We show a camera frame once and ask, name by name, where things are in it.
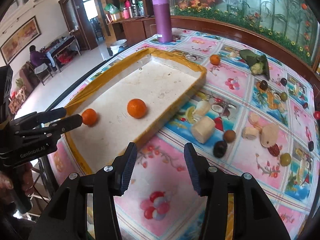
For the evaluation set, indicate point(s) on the small far tangerine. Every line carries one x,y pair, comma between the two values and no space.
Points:
215,59

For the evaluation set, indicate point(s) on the dark wrinkled prune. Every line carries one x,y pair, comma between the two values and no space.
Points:
310,146

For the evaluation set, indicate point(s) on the framed wall painting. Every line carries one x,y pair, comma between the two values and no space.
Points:
23,36

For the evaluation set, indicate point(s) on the large orange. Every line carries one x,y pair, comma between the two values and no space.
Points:
136,108

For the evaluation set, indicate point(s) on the dark purple grape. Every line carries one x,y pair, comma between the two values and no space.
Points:
283,81

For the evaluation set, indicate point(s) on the beige cylinder block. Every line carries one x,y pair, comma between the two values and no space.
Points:
203,129

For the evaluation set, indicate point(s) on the brown longan fruit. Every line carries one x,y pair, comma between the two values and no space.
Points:
229,136

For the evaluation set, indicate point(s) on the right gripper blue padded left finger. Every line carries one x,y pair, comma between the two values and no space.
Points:
124,167

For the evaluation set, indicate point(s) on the seated person in purple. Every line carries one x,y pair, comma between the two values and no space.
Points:
37,58

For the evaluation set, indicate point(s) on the large beige hexagonal block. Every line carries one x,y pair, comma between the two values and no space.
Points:
269,135

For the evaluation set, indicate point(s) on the green leafy vegetable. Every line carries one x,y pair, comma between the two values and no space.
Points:
258,64

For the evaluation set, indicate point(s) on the small beige cube block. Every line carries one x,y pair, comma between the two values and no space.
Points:
250,133

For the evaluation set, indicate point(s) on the green grape fruit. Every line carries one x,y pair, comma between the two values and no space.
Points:
285,159

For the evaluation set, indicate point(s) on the red cherry tomato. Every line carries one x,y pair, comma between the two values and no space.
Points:
316,115

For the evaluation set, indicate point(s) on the yellow-taped white foam tray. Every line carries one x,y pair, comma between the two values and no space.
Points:
163,80

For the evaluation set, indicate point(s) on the medium orange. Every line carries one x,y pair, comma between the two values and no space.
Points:
89,117

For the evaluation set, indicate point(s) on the colourful patterned tablecloth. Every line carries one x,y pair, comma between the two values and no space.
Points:
242,124

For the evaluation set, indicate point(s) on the red date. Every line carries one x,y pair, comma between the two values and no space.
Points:
274,150

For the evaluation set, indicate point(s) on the dark plum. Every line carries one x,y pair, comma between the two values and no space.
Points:
220,149

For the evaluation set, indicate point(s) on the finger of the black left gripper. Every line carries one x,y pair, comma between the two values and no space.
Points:
62,126
34,119

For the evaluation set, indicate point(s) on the person's left hand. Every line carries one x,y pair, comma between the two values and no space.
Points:
22,178

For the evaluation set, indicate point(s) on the purple thermos bottle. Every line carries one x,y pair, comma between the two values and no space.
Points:
161,9

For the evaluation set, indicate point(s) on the beige round block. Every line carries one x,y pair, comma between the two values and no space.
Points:
282,107
253,119

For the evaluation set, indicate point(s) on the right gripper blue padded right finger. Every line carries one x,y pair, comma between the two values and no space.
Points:
197,166

